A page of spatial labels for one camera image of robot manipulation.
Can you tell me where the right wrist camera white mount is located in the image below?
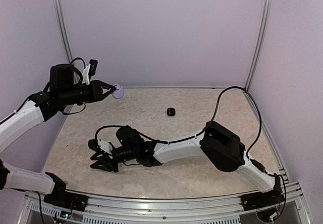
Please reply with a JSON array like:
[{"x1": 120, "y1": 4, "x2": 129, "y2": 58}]
[{"x1": 88, "y1": 139, "x2": 114, "y2": 156}]

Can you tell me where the purple charging case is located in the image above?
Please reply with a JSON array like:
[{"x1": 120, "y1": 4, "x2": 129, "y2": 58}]
[{"x1": 112, "y1": 84, "x2": 125, "y2": 99}]

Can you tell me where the right aluminium corner post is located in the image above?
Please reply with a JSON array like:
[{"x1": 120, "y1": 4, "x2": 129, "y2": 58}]
[{"x1": 245, "y1": 0, "x2": 272, "y2": 91}]

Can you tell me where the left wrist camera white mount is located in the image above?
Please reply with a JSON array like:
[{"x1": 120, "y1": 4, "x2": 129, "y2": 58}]
[{"x1": 82, "y1": 59, "x2": 98, "y2": 85}]

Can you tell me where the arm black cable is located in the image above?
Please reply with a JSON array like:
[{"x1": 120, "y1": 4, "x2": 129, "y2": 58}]
[
  {"x1": 94, "y1": 86, "x2": 288, "y2": 219},
  {"x1": 0, "y1": 57, "x2": 88, "y2": 124}
]

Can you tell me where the aluminium front rail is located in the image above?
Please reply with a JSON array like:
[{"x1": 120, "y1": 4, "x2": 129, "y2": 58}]
[{"x1": 17, "y1": 187, "x2": 311, "y2": 224}]

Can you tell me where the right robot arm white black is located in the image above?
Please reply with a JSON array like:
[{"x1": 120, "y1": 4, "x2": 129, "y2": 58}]
[{"x1": 88, "y1": 121, "x2": 282, "y2": 206}]

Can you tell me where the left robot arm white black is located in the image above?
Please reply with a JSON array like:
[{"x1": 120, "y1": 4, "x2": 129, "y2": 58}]
[{"x1": 1, "y1": 60, "x2": 124, "y2": 206}]

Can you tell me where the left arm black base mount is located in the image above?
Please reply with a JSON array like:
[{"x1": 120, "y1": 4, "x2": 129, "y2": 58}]
[{"x1": 43, "y1": 172, "x2": 88, "y2": 212}]

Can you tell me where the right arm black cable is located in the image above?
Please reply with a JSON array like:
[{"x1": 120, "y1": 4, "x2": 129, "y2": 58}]
[{"x1": 94, "y1": 86, "x2": 288, "y2": 219}]

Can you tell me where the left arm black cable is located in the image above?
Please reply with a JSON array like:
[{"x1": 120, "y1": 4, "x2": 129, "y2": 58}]
[{"x1": 0, "y1": 57, "x2": 88, "y2": 124}]

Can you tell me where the left aluminium corner post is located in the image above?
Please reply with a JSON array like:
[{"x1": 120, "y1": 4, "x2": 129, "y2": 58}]
[{"x1": 53, "y1": 0, "x2": 74, "y2": 63}]

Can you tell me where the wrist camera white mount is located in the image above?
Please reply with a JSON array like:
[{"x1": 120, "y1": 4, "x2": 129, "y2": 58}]
[
  {"x1": 88, "y1": 139, "x2": 114, "y2": 156},
  {"x1": 82, "y1": 59, "x2": 98, "y2": 85}
]

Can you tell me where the black charging case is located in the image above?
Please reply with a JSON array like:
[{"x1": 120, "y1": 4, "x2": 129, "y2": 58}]
[{"x1": 167, "y1": 107, "x2": 176, "y2": 117}]

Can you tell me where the aluminium corner post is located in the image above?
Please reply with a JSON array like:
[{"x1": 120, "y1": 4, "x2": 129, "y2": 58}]
[
  {"x1": 245, "y1": 0, "x2": 272, "y2": 91},
  {"x1": 53, "y1": 0, "x2": 74, "y2": 63}
]

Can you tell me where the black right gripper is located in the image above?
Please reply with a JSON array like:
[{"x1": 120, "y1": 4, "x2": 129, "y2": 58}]
[{"x1": 90, "y1": 147, "x2": 137, "y2": 173}]

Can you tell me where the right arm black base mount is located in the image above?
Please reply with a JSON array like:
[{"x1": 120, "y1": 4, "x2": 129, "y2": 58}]
[{"x1": 240, "y1": 174, "x2": 286, "y2": 211}]

